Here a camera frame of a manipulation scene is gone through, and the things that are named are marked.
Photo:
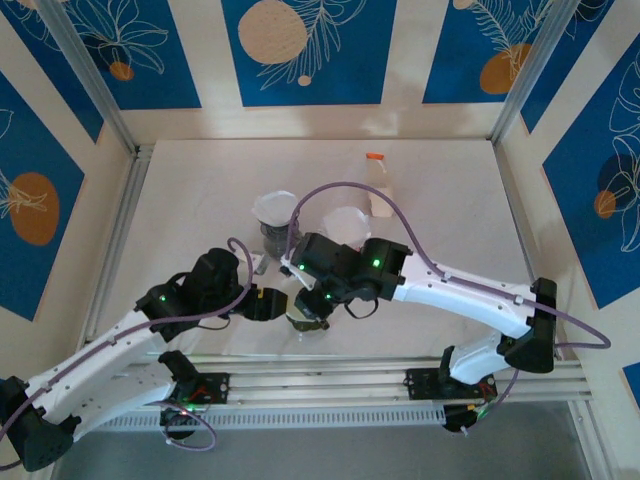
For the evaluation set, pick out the green transparent dripper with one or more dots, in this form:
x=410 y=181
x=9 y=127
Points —
x=307 y=325

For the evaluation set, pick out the clear glass server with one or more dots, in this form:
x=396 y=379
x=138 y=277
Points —
x=302 y=336

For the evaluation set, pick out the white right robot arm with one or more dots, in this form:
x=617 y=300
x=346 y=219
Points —
x=460 y=295

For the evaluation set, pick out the black controller box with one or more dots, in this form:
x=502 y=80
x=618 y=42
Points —
x=177 y=419
x=465 y=420

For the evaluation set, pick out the aluminium frame rail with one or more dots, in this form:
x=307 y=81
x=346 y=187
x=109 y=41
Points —
x=122 y=225
x=320 y=380

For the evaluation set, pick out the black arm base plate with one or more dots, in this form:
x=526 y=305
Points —
x=425 y=385
x=215 y=387

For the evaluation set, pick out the aluminium frame post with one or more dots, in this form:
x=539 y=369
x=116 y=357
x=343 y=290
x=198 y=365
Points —
x=530 y=70
x=90 y=75

